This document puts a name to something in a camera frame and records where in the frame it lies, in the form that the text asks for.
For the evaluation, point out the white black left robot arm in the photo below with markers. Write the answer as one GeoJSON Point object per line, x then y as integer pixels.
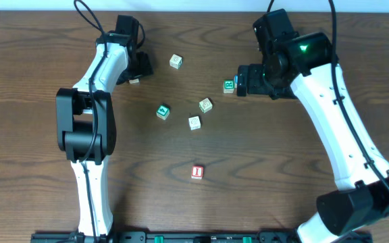
{"type": "Point", "coordinates": [86, 128]}

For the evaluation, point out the red I wooden block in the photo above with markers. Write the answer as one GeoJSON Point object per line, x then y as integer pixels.
{"type": "Point", "coordinates": [197, 172]}

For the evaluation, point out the green R wooden block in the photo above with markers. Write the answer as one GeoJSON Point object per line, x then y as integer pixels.
{"type": "Point", "coordinates": [228, 86]}

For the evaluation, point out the plain wooden block centre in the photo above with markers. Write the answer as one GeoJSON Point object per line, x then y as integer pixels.
{"type": "Point", "coordinates": [194, 123]}

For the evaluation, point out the blue 2 wooden block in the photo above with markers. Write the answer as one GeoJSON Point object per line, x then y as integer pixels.
{"type": "Point", "coordinates": [236, 81]}

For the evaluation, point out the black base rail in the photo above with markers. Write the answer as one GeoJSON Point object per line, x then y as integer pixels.
{"type": "Point", "coordinates": [143, 237]}

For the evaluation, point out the plain wooden block far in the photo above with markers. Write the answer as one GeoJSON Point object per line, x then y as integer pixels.
{"type": "Point", "coordinates": [176, 61]}

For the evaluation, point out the red A wooden block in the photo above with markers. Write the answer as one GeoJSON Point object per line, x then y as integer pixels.
{"type": "Point", "coordinates": [134, 81]}

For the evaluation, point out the plain wooden block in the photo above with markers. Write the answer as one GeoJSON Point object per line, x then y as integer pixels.
{"type": "Point", "coordinates": [194, 123]}
{"type": "Point", "coordinates": [176, 61]}

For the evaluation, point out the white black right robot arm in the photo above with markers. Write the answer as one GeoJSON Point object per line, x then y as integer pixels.
{"type": "Point", "coordinates": [306, 68]}

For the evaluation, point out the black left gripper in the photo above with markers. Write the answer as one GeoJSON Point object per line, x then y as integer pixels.
{"type": "Point", "coordinates": [142, 67]}

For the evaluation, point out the wooden block green side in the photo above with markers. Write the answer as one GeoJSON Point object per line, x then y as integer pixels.
{"type": "Point", "coordinates": [205, 105]}

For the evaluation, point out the green lightning wooden block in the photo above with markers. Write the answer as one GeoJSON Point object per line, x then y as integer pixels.
{"type": "Point", "coordinates": [163, 112]}

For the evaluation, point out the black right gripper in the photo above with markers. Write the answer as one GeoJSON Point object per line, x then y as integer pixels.
{"type": "Point", "coordinates": [242, 80]}

